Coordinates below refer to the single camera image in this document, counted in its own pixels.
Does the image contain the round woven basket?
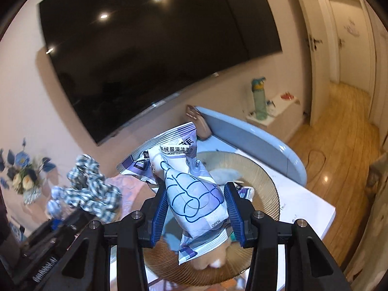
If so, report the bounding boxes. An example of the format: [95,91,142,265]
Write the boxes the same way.
[142,150,281,287]

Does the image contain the white ribbed vase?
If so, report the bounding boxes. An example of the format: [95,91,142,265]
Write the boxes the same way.
[23,188,43,205]

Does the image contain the small white packet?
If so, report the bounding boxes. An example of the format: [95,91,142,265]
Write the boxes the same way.
[238,186,255,202]

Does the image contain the beige curtain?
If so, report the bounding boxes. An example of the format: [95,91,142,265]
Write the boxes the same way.
[346,139,388,291]

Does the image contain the beige plush toy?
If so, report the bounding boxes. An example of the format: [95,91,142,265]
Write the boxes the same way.
[192,233,232,270]

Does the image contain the light blue desk rail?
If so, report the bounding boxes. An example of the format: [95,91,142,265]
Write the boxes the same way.
[194,106,308,185]

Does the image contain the teddy bear with plaid bow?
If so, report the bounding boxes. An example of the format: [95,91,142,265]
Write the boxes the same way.
[47,154,123,223]

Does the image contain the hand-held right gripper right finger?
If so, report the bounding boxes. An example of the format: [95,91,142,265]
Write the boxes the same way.
[224,182,348,291]

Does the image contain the white door black handle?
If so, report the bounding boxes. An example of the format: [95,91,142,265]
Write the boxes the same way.
[285,0,326,126]

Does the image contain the blue cloth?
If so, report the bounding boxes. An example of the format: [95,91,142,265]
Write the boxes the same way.
[162,230,187,251]

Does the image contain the grey plush toy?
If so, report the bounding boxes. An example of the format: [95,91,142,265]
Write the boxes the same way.
[209,167,243,185]

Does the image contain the orange patterned blanket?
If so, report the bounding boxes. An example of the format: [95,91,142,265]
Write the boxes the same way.
[100,174,158,219]

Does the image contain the brown glossy case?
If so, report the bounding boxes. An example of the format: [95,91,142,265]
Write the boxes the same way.
[186,105,214,140]

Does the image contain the green water bottle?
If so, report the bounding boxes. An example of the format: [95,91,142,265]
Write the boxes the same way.
[251,77,268,120]

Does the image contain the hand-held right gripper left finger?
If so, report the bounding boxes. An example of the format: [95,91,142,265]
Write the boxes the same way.
[50,185,170,291]

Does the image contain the black television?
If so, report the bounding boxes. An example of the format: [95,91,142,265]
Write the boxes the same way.
[38,0,284,146]

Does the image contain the blue and white artificial flowers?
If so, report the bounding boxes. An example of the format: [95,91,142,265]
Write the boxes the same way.
[0,138,57,194]

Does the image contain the white cabinet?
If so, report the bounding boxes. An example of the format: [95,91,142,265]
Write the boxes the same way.
[246,92,303,146]

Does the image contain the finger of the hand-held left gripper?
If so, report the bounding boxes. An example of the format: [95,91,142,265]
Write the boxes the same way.
[39,210,94,243]

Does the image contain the floor cable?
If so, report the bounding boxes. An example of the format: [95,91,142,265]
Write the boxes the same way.
[306,150,328,170]

